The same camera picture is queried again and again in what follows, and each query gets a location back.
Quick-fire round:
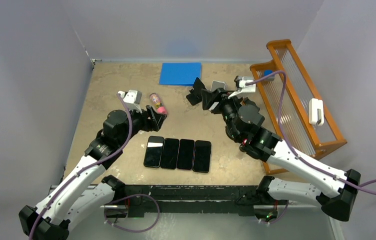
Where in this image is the blue foam mat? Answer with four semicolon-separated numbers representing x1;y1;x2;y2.
159;62;202;86

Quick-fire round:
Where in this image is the white silver phone stand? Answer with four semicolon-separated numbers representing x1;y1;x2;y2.
209;80;227;111

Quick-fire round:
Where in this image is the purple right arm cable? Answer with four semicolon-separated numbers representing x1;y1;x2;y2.
245;70;376;225

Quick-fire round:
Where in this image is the blue sponge block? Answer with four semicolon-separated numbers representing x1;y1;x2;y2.
264;69;273;76

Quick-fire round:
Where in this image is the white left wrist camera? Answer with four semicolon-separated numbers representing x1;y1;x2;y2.
117;89;142;113

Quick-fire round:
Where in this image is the orange wooden rack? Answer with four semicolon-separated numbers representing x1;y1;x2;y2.
250;39;347;160

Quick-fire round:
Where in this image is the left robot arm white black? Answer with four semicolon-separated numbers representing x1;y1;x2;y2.
18;105;167;240

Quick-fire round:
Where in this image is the black folding phone stand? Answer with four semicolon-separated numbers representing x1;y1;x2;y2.
186;77;206;106

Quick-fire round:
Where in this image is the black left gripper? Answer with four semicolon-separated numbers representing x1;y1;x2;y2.
118;104;165;147

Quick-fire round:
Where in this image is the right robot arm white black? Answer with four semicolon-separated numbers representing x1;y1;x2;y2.
200;88;361;222

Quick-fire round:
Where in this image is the white clip on rack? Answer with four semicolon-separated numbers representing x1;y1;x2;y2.
308;98;325;126

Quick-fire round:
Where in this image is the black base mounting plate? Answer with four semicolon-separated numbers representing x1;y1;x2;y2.
112;184;286;218

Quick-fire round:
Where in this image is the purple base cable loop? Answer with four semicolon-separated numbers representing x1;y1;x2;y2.
103;194;161;235

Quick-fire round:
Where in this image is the red black emergency button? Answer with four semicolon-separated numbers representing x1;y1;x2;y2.
239;139;249;153

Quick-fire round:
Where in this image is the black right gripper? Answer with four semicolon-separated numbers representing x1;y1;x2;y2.
201;88;245;141

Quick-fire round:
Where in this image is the black phone white stripe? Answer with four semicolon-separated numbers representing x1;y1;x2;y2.
143;136;165;168

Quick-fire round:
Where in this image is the black phone purple edge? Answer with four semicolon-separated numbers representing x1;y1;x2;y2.
192;140;212;173

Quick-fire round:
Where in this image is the aluminium frame rail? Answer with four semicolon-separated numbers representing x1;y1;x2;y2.
47;183;344;240

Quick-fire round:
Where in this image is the pink patterned bottle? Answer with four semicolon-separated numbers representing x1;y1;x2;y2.
149;92;168;115

